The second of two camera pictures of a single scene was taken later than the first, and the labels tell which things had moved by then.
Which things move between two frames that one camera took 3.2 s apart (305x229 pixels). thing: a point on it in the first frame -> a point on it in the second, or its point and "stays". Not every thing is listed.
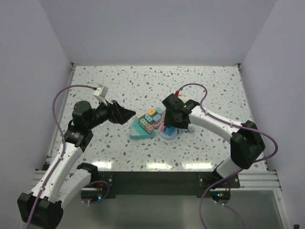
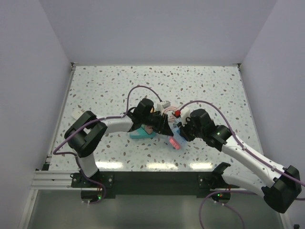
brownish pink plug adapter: [148, 128] stays
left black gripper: [117, 114] -> [163, 127]
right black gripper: [168, 121] -> [183, 130]
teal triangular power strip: [138, 132] stays
